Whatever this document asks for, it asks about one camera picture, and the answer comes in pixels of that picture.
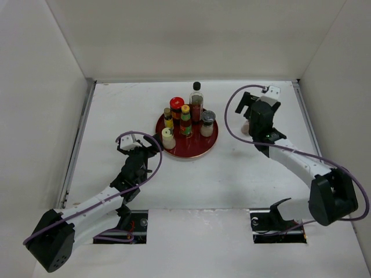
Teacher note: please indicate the small yellow-label oil bottle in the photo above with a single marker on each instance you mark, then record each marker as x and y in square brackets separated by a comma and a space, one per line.
[168, 120]

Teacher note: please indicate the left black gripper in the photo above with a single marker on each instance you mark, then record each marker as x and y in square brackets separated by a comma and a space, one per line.
[136, 149]

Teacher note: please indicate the black-cap dark vinegar bottle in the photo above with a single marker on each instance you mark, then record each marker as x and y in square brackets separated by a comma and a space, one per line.
[196, 102]

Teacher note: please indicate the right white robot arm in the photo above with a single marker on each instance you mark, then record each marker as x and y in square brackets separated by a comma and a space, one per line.
[332, 195]

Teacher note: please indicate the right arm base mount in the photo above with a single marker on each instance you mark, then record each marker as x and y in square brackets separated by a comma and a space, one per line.
[268, 226]

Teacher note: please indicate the round red lacquer tray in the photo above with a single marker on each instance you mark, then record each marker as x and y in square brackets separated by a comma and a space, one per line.
[191, 146]

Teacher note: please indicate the cream-cap white shaker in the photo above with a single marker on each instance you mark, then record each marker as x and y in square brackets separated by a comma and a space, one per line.
[168, 140]

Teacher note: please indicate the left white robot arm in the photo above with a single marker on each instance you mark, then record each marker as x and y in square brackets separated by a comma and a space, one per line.
[59, 232]

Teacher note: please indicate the grey-lid salt grinder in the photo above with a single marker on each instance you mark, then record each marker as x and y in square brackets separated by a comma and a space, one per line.
[208, 118]

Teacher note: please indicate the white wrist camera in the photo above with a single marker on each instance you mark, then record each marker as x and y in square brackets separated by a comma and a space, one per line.
[270, 95]
[127, 141]

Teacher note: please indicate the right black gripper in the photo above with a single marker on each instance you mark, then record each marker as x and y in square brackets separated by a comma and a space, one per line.
[247, 100]

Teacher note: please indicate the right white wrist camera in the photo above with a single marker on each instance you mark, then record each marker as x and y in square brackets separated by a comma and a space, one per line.
[270, 95]

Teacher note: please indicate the red-lid chili sauce jar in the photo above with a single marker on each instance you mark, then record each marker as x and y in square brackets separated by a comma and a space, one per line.
[176, 104]

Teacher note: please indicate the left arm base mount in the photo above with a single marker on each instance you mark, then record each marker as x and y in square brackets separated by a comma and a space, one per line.
[132, 230]

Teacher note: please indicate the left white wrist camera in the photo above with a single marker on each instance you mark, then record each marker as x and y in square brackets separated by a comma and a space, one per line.
[127, 141]

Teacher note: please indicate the yellow-cap red sauce bottle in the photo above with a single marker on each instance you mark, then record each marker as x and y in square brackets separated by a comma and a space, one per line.
[185, 121]

